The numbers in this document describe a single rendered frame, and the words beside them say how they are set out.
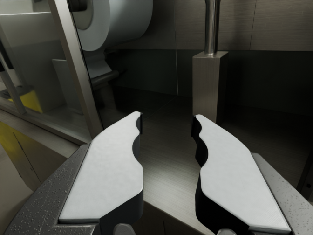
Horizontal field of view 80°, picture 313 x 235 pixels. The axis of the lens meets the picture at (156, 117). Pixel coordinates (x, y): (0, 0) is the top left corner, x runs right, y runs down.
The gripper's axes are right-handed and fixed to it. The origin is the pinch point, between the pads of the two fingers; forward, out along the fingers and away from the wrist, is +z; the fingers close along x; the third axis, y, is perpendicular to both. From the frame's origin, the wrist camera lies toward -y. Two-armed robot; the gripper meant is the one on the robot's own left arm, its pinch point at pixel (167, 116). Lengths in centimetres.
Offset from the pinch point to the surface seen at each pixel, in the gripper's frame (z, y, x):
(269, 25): 64, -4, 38
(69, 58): 37.8, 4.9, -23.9
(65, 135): 48, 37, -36
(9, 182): 115, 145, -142
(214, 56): 48, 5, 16
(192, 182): 24.3, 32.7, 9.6
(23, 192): 103, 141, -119
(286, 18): 61, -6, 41
